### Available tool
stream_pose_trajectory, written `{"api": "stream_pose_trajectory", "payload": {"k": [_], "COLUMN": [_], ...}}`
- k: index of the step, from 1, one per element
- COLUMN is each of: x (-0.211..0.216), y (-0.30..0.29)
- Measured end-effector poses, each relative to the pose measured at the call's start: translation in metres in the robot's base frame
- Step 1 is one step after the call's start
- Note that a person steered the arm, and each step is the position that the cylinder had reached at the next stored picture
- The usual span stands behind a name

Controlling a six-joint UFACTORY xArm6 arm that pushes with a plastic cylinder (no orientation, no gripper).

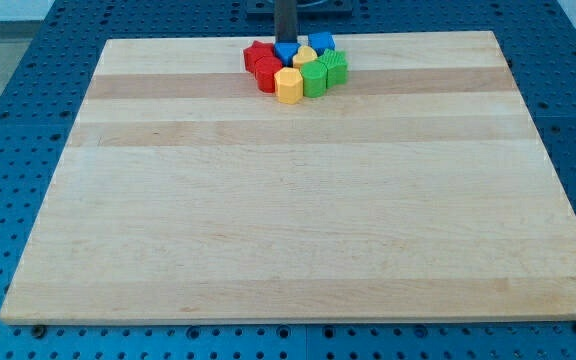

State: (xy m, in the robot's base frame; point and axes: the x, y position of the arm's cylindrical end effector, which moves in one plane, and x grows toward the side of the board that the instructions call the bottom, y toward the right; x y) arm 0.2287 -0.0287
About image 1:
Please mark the red star block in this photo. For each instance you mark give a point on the red star block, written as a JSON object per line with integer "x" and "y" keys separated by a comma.
{"x": 255, "y": 52}

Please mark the blue cube block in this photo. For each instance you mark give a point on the blue cube block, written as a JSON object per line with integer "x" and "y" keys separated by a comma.
{"x": 321, "y": 41}

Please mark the blue triangle block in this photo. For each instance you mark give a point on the blue triangle block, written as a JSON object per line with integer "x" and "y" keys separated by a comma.
{"x": 285, "y": 51}

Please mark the green star block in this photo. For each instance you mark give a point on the green star block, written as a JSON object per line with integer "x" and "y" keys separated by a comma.
{"x": 336, "y": 65}

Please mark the yellow heart block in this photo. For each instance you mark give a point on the yellow heart block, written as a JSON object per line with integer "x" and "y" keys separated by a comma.
{"x": 304, "y": 54}

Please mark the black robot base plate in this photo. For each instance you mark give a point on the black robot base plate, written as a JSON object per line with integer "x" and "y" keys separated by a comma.
{"x": 265, "y": 8}

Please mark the light wooden board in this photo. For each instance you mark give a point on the light wooden board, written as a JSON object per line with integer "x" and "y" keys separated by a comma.
{"x": 419, "y": 191}

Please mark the yellow hexagon block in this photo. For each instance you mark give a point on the yellow hexagon block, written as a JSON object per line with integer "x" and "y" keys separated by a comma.
{"x": 289, "y": 85}

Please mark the red cylinder block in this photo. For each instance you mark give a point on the red cylinder block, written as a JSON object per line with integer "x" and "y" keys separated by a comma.
{"x": 264, "y": 72}

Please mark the green cylinder block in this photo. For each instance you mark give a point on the green cylinder block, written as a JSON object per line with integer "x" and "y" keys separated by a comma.
{"x": 314, "y": 76}

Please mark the dark cylindrical robot pusher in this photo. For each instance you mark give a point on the dark cylindrical robot pusher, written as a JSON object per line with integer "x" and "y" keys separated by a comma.
{"x": 285, "y": 21}

